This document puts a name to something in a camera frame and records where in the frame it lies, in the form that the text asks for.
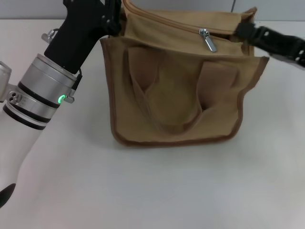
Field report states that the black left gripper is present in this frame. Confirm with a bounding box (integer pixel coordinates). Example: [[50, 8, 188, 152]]
[[44, 0, 124, 74]]

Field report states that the silver metal zipper pull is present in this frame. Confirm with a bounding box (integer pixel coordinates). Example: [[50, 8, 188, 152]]
[[199, 28, 218, 53]]

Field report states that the khaki canvas food bag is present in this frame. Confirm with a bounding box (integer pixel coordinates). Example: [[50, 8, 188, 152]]
[[100, 0, 270, 147]]

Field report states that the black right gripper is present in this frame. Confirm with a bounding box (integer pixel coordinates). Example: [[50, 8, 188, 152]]
[[235, 22, 305, 70]]

